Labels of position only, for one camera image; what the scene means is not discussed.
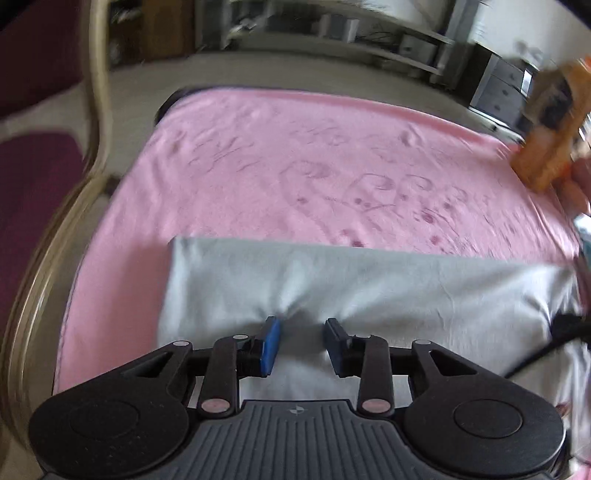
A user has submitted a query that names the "wooden cabinet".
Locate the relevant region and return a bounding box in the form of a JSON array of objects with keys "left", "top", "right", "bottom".
[{"left": 111, "top": 0, "right": 197, "bottom": 65}]

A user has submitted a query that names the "black cable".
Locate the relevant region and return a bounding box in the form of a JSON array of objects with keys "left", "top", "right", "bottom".
[{"left": 505, "top": 314, "right": 591, "bottom": 380}]

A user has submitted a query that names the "grey media console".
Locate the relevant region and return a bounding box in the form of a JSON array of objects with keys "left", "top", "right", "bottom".
[{"left": 222, "top": 0, "right": 455, "bottom": 78}]

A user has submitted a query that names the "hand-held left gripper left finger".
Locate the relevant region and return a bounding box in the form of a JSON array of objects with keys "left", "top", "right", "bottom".
[{"left": 122, "top": 316, "right": 282, "bottom": 418}]

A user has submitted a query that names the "orange fuzzy object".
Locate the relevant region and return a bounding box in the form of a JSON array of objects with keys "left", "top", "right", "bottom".
[{"left": 561, "top": 159, "right": 591, "bottom": 217}]

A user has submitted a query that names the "mint green garment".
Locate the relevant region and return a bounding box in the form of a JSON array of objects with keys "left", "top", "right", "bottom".
[{"left": 574, "top": 215, "right": 591, "bottom": 259}]

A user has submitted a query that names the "pink printed blanket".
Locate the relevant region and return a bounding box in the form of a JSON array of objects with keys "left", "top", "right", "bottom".
[{"left": 53, "top": 88, "right": 583, "bottom": 395}]

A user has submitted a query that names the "grey drawer cabinet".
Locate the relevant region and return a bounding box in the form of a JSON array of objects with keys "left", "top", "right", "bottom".
[{"left": 468, "top": 51, "right": 539, "bottom": 127}]

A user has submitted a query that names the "wooden chair frame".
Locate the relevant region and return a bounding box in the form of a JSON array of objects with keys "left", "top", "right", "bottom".
[{"left": 0, "top": 0, "right": 121, "bottom": 467}]

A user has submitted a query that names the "white garment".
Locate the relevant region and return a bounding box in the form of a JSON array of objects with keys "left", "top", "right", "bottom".
[{"left": 157, "top": 236, "right": 591, "bottom": 409}]

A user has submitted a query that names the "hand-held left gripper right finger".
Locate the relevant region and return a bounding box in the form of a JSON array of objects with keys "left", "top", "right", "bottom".
[{"left": 324, "top": 318, "right": 481, "bottom": 417}]

